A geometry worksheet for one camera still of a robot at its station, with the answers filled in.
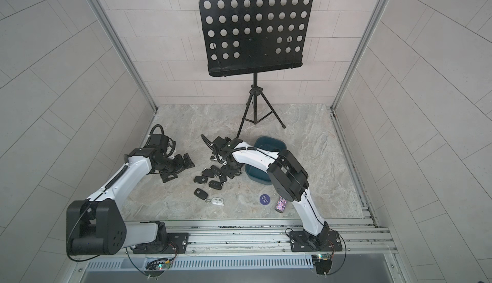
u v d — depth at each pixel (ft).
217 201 2.65
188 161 2.64
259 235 2.46
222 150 2.31
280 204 2.58
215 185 2.78
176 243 2.33
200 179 2.84
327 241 2.07
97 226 1.30
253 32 2.18
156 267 2.16
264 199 2.71
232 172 2.56
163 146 2.27
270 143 3.18
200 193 2.71
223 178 2.84
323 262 2.23
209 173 2.92
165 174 2.38
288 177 1.68
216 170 2.90
